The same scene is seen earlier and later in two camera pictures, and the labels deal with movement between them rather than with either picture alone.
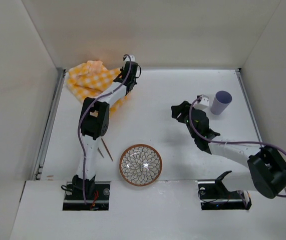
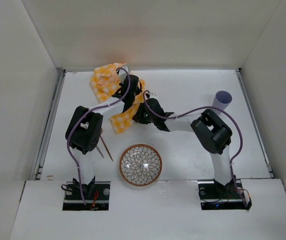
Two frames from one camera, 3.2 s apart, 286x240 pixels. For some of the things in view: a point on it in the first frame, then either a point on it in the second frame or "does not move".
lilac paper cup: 222,100 does not move
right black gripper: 183,114 to 143,115
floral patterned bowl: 140,165 does not move
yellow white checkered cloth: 87,80 to 105,82
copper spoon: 107,151 does not move
